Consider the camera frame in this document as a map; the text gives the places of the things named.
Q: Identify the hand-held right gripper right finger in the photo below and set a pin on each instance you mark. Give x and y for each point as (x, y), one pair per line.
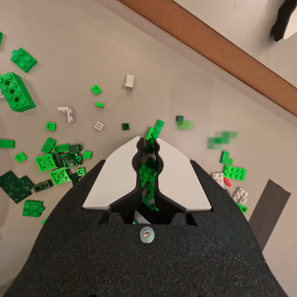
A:
(183, 183)

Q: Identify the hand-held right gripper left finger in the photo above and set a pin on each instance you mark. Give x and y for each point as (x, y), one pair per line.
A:
(111, 181)

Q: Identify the small green plate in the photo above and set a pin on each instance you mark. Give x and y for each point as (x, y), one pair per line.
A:
(149, 134)

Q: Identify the pile of bricks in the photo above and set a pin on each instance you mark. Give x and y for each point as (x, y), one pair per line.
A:
(16, 92)

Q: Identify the grey desk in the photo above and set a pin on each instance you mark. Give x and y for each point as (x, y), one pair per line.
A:
(162, 81)

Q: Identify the wood-edged table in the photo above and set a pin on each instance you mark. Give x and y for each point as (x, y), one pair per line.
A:
(208, 46)

